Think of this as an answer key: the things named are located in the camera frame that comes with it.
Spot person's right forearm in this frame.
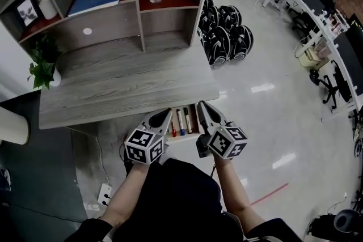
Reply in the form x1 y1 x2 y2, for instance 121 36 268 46
212 157 266 226

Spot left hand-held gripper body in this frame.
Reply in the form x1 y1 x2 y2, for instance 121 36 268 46
124 124 168 165

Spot wooden drawer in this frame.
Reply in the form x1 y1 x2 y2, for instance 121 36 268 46
164 103 205 145

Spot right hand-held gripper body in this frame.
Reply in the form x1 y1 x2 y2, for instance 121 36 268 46
195 121 248 160

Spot person's left forearm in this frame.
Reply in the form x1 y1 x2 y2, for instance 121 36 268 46
99 161 151 229

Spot white power cable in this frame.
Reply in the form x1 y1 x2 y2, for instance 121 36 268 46
93 134 110 185

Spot grey wooden shelf hutch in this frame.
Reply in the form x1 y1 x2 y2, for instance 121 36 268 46
0 0 218 54

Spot white power strip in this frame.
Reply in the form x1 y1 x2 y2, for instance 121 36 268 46
97 182 113 206

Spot grey wooden desk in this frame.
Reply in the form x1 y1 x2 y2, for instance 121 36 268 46
38 33 221 130

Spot green potted plant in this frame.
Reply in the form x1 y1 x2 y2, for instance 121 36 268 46
27 33 63 91

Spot pile of black backpacks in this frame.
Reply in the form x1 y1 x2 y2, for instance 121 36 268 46
197 0 255 69

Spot blue book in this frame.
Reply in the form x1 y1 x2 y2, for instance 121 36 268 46
67 0 124 18

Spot long white office desk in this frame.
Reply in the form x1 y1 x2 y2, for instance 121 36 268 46
237 0 363 116

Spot blue marker pen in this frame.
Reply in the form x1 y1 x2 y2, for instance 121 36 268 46
176 108 187 135

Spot white cylinder cup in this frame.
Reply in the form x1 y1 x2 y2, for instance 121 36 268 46
38 0 59 20

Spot red floor tape strip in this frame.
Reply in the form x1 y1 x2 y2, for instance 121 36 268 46
251 182 289 206

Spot person's black clothing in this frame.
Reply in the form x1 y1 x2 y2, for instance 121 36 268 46
65 157 301 242

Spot white fluted pedestal table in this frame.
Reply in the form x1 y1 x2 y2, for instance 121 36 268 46
0 106 31 146

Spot beige storage box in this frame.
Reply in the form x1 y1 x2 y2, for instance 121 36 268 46
294 39 335 69

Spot black picture frame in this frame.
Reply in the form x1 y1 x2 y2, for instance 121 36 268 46
13 0 43 28

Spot black marker pen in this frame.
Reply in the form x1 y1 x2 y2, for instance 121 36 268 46
183 107 193 134

